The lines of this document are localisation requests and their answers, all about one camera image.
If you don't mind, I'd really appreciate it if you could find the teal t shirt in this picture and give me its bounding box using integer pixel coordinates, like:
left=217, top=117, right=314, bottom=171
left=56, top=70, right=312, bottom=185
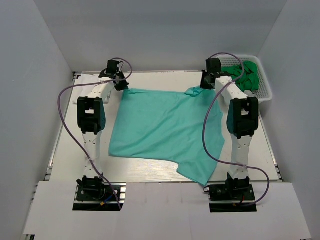
left=108, top=86, right=225, bottom=186

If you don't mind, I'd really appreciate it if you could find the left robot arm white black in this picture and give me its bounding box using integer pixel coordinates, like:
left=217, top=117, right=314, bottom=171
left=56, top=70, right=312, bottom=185
left=76, top=57, right=129, bottom=179

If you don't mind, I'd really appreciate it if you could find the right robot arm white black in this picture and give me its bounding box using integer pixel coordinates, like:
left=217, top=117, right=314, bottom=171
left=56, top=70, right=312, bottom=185
left=200, top=58, right=259, bottom=181

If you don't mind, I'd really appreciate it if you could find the folded white t shirt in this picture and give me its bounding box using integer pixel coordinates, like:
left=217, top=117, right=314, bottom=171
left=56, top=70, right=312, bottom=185
left=72, top=74, right=115, bottom=105

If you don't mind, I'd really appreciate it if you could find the green t shirt in basket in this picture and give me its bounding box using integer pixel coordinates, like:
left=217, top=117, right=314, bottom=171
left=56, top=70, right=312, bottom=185
left=222, top=60, right=260, bottom=93

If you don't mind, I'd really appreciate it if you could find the grey t shirt in basket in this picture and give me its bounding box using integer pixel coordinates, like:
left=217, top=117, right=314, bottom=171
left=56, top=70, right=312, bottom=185
left=244, top=90, right=258, bottom=98

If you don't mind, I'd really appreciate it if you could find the white plastic basket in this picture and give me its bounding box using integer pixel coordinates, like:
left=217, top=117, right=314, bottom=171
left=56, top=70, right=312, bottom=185
left=218, top=55, right=273, bottom=103

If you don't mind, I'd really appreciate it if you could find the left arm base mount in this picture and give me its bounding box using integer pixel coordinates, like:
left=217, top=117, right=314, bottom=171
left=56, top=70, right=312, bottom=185
left=72, top=176, right=126, bottom=212

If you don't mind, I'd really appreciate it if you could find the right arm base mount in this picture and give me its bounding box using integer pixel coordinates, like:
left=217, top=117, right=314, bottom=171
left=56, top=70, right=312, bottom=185
left=203, top=177, right=257, bottom=213

